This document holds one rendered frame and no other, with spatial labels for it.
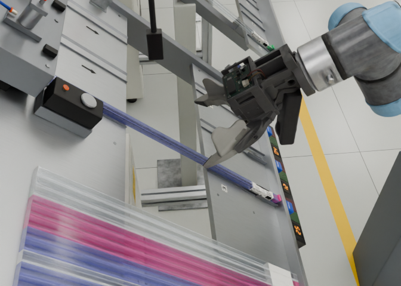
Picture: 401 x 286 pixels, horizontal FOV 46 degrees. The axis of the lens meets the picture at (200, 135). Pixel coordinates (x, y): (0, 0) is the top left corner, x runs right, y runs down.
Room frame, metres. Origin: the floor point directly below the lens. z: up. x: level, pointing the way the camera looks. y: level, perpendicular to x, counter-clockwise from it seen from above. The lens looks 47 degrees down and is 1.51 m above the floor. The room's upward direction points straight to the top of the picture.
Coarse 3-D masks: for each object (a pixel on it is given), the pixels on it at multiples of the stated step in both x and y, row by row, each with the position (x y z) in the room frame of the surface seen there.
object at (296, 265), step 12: (264, 144) 0.71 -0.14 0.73; (264, 156) 0.68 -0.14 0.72; (276, 168) 0.64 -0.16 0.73; (276, 180) 0.60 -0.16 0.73; (276, 192) 0.58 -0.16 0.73; (288, 216) 0.52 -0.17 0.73; (288, 228) 0.49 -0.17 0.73; (288, 240) 0.47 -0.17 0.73; (288, 252) 0.44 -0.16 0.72; (300, 264) 0.41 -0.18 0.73; (300, 276) 0.39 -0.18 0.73
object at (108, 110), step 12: (72, 84) 0.53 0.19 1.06; (108, 108) 0.53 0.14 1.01; (120, 120) 0.53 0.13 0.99; (132, 120) 0.53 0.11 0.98; (144, 132) 0.53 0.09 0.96; (156, 132) 0.54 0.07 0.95; (168, 144) 0.53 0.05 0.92; (180, 144) 0.54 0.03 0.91; (192, 156) 0.54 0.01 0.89; (204, 156) 0.55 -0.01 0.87; (216, 168) 0.54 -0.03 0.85; (240, 180) 0.55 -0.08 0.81
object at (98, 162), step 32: (64, 32) 0.66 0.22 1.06; (96, 32) 0.71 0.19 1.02; (64, 64) 0.58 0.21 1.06; (96, 64) 0.63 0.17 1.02; (0, 96) 0.45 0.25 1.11; (32, 96) 0.48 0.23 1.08; (96, 96) 0.55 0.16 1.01; (0, 128) 0.40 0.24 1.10; (32, 128) 0.42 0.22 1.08; (96, 128) 0.48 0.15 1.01; (0, 160) 0.35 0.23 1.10; (32, 160) 0.37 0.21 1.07; (64, 160) 0.40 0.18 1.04; (96, 160) 0.43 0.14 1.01; (0, 192) 0.31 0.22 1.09; (0, 224) 0.27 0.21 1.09; (0, 256) 0.24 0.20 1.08
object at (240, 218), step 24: (192, 72) 0.81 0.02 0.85; (216, 120) 0.70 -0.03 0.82; (240, 168) 0.60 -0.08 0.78; (264, 168) 0.65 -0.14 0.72; (216, 192) 0.50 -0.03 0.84; (240, 192) 0.53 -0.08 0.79; (216, 216) 0.44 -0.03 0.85; (240, 216) 0.47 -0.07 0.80; (264, 216) 0.51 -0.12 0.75; (216, 240) 0.39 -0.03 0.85; (240, 240) 0.42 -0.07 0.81; (264, 240) 0.45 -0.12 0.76; (288, 264) 0.42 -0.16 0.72
